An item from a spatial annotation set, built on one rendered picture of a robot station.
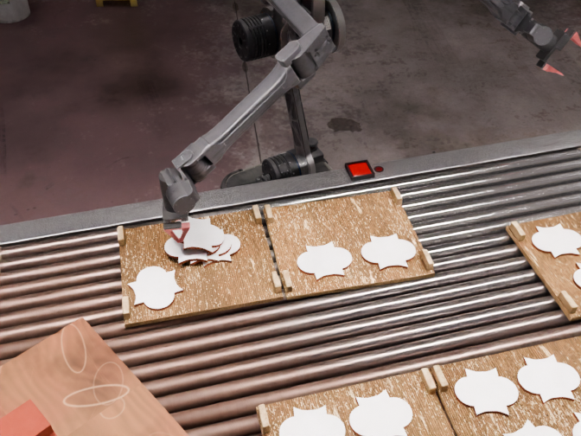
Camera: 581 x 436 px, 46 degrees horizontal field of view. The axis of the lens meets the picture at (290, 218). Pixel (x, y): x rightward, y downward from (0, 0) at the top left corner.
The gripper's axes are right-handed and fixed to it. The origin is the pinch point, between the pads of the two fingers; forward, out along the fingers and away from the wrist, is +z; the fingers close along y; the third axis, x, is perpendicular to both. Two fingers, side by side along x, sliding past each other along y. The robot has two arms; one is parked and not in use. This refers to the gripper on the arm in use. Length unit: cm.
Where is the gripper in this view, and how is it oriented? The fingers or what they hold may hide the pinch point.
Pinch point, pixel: (179, 229)
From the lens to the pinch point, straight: 188.6
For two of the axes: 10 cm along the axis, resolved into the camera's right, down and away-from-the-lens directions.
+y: -1.3, -6.9, 7.1
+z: 0.1, 7.2, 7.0
